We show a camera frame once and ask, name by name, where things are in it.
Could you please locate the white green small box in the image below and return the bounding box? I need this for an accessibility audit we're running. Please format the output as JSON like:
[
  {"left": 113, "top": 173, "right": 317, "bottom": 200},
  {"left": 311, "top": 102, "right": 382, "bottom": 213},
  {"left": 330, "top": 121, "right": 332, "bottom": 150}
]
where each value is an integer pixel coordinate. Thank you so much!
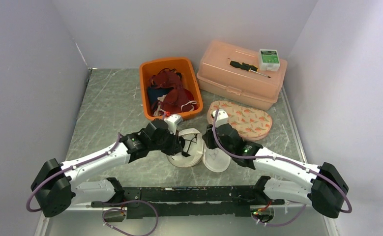
[{"left": 258, "top": 49, "right": 280, "bottom": 72}]

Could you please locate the white black bra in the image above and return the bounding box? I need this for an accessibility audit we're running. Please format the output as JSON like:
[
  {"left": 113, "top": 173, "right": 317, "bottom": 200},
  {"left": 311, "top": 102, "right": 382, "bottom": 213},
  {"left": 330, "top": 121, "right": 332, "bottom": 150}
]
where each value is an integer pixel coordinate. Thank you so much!
[{"left": 179, "top": 134, "right": 198, "bottom": 158}]

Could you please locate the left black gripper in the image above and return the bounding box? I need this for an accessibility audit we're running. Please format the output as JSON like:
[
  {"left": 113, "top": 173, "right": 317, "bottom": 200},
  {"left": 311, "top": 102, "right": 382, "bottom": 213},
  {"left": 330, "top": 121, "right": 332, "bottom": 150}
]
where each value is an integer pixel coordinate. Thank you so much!
[{"left": 149, "top": 127, "right": 183, "bottom": 155}]

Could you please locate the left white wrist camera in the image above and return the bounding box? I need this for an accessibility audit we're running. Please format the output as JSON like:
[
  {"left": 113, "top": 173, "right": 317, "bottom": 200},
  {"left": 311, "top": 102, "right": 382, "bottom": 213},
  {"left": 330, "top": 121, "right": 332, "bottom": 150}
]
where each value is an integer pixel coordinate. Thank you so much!
[{"left": 162, "top": 112, "right": 183, "bottom": 134}]

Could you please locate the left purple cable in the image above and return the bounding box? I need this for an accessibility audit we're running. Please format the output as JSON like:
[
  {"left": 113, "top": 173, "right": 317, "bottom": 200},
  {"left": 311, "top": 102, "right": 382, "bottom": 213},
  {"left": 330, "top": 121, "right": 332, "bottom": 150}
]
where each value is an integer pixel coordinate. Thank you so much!
[{"left": 26, "top": 133, "right": 123, "bottom": 213}]

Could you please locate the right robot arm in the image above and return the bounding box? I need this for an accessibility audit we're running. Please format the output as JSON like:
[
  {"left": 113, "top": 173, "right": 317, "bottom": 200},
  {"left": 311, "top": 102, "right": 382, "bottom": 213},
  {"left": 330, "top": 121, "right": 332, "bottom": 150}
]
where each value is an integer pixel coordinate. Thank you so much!
[{"left": 203, "top": 124, "right": 353, "bottom": 218}]

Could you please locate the navy blue bra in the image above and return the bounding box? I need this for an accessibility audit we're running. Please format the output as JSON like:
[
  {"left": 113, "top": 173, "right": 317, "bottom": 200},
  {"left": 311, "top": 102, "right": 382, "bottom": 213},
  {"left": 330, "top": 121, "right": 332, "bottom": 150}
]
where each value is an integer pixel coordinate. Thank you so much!
[{"left": 147, "top": 87, "right": 170, "bottom": 105}]

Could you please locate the dark red bra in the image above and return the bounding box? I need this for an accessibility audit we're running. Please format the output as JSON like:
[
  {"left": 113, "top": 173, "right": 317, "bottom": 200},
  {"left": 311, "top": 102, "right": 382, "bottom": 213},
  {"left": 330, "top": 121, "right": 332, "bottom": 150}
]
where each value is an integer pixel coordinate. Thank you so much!
[{"left": 149, "top": 68, "right": 196, "bottom": 112}]

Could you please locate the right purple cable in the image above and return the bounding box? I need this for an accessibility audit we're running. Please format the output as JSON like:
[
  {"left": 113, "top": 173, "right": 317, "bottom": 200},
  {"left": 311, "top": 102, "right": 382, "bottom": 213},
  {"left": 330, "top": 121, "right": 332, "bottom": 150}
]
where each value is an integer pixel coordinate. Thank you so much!
[{"left": 211, "top": 109, "right": 353, "bottom": 228}]

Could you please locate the floral mesh laundry bag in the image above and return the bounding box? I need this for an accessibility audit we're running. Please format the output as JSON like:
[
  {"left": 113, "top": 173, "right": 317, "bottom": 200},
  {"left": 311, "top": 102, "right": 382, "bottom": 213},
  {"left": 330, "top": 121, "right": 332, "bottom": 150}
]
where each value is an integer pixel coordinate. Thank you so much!
[{"left": 207, "top": 101, "right": 272, "bottom": 141}]

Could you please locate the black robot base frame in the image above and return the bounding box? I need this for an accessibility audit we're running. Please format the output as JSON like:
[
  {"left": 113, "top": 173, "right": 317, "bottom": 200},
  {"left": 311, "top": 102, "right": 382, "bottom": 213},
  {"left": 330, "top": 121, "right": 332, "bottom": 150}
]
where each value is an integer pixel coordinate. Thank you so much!
[{"left": 91, "top": 185, "right": 276, "bottom": 219}]

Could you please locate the black yellow screwdriver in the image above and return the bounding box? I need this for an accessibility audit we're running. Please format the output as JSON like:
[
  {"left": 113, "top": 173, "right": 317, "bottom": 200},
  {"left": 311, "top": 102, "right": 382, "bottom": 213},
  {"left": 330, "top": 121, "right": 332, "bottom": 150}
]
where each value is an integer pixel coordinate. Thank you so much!
[{"left": 228, "top": 58, "right": 271, "bottom": 78}]

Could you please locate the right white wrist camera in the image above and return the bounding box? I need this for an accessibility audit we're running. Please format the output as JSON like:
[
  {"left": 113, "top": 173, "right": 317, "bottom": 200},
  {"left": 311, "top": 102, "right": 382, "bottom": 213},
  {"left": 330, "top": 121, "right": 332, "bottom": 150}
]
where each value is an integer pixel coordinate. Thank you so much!
[{"left": 211, "top": 109, "right": 229, "bottom": 128}]

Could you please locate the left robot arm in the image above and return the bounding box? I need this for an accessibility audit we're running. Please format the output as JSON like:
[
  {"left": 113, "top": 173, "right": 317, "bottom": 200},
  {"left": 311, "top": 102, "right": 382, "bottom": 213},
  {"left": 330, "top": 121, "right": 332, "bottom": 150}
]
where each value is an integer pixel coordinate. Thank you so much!
[{"left": 26, "top": 115, "right": 183, "bottom": 217}]

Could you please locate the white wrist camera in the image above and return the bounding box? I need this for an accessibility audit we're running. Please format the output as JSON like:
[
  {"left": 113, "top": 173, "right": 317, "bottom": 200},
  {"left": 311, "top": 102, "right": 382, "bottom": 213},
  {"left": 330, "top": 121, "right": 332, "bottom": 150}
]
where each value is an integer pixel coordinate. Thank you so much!
[
  {"left": 211, "top": 109, "right": 229, "bottom": 128},
  {"left": 162, "top": 112, "right": 183, "bottom": 134}
]

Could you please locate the pink plastic storage box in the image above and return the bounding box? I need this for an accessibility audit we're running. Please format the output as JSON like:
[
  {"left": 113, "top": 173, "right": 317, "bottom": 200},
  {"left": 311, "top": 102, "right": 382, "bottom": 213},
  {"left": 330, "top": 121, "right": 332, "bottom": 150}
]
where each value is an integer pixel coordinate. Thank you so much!
[{"left": 196, "top": 40, "right": 288, "bottom": 110}]

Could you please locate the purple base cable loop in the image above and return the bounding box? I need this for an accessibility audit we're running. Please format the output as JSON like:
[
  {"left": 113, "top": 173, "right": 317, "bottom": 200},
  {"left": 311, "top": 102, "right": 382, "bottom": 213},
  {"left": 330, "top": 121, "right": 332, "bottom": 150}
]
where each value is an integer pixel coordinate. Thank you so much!
[{"left": 102, "top": 199, "right": 159, "bottom": 236}]

